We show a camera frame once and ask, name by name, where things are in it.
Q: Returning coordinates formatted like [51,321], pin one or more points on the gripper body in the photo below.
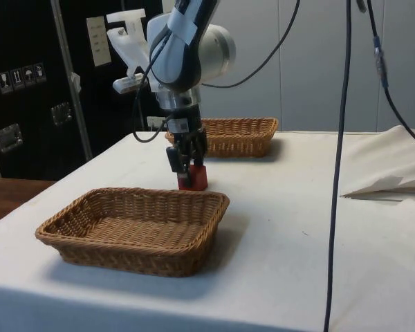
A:
[190,119]

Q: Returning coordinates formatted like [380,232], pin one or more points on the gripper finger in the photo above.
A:
[173,159]
[200,148]

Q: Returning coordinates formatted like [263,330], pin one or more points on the red cube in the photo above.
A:
[198,180]

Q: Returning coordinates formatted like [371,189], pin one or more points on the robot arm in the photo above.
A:
[180,58]

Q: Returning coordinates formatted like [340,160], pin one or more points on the wicker basket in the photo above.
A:
[141,235]
[242,138]

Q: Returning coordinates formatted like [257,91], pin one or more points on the black cabinet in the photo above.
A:
[27,41]

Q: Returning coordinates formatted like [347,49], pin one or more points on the pale locker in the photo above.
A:
[408,52]

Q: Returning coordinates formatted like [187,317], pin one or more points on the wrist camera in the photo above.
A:
[126,83]

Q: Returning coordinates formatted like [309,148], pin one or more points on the white plastic bracket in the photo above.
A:
[131,45]

